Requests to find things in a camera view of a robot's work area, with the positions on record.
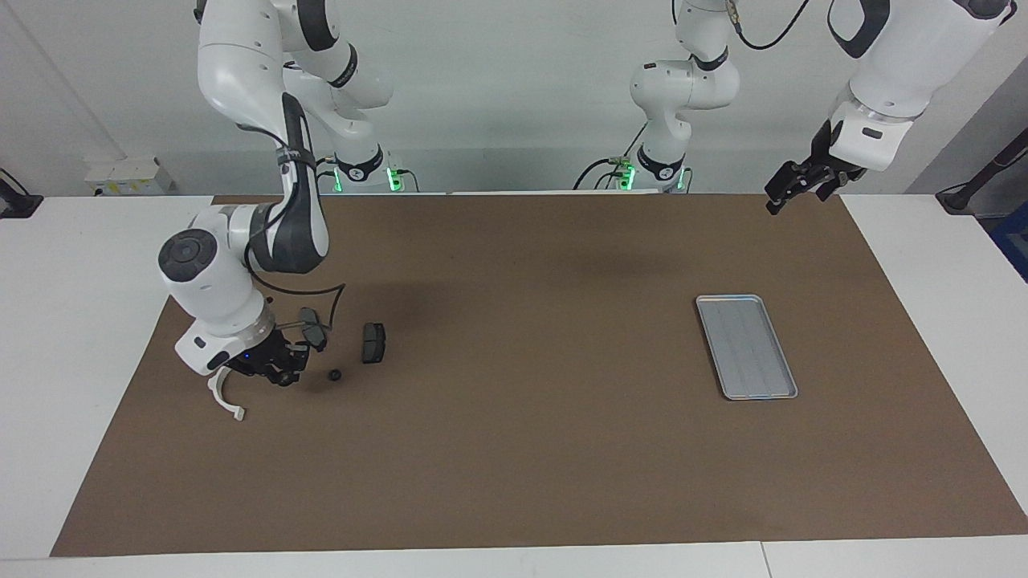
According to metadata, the silver metal tray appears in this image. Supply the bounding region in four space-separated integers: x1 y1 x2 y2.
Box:
696 294 799 401

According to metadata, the dark curved brake pad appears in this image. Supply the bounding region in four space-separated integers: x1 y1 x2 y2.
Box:
299 307 328 353

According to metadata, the blue crate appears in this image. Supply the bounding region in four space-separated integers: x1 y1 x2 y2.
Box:
989 213 1028 282

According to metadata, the brown table mat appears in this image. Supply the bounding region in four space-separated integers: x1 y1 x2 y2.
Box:
50 193 1028 557

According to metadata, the white curved plastic bracket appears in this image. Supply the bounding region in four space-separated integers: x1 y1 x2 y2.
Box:
206 371 247 423

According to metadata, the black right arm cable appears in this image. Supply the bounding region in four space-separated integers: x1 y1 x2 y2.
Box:
241 120 348 330

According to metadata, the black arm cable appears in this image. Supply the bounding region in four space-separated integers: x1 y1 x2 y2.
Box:
241 120 348 330
727 0 812 51

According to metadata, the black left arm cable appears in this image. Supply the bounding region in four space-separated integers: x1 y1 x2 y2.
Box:
727 0 812 51

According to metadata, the white wall socket box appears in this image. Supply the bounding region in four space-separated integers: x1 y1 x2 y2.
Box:
84 156 175 196

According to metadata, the black clamp mount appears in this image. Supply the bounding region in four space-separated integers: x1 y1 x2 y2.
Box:
0 169 43 219

